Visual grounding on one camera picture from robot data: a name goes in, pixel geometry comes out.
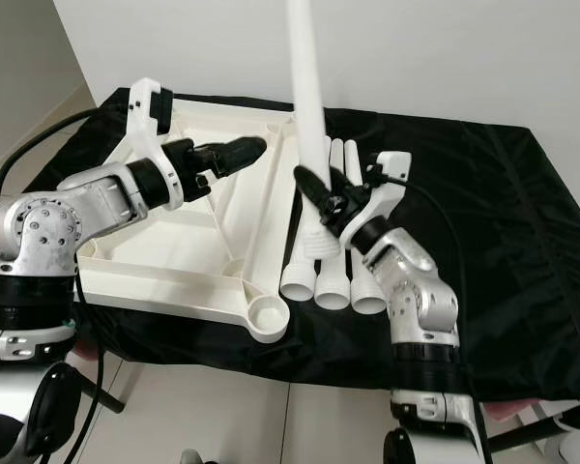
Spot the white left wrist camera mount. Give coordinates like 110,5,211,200
126,77,196,209

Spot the white plastic table leg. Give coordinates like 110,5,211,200
314,138,354,312
278,184,318,303
285,0,347,260
343,143,390,316

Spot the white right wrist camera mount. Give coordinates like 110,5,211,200
338,152,412,243

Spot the white plastic children table top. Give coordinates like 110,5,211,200
72,92,305,344

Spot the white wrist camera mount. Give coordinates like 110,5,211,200
126,77,196,209
338,152,412,243

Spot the black metal pole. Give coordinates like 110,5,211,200
488,411,580,455

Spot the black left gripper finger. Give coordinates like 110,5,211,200
214,154,261,181
216,135,270,166

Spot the black cloth table cover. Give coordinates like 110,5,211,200
0,87,580,417

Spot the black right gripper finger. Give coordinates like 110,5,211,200
293,165,340,210

